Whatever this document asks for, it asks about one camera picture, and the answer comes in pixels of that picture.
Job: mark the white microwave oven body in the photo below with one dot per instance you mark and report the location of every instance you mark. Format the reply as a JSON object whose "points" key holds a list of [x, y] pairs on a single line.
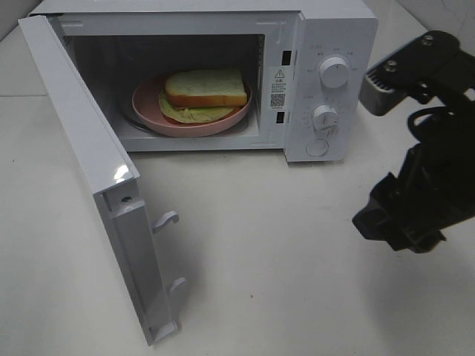
{"points": [[117, 45]]}

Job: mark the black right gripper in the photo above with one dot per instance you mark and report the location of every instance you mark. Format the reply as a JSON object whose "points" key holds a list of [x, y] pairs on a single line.
{"points": [[435, 186]]}

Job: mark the toast lettuce sandwich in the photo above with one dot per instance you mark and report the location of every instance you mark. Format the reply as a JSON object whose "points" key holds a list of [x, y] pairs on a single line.
{"points": [[202, 96]]}

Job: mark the lower white timer knob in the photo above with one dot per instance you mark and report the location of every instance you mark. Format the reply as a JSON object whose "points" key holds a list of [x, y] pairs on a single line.
{"points": [[324, 117]]}

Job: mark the upper white power knob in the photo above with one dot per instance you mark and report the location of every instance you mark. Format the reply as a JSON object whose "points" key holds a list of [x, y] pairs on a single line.
{"points": [[334, 72]]}

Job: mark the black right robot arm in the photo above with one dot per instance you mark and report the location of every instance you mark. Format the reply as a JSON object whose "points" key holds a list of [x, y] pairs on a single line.
{"points": [[469, 74]]}

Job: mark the pink round plate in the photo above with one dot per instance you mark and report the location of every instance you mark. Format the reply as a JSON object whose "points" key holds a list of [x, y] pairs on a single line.
{"points": [[145, 102]]}

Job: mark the round white door-release button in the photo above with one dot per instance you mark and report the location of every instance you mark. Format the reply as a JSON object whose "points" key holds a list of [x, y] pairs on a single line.
{"points": [[317, 147]]}

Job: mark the white microwave door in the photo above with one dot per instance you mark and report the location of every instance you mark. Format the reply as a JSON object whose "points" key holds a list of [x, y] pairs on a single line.
{"points": [[111, 178]]}

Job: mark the glass microwave turntable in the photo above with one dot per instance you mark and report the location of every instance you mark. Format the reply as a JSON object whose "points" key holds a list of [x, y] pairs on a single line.
{"points": [[128, 118]]}

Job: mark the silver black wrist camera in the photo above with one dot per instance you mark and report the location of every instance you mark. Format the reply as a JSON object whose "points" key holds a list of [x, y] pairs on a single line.
{"points": [[414, 70]]}

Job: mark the white warning label sticker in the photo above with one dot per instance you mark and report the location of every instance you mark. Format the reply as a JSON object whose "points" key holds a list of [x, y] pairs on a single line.
{"points": [[278, 87]]}

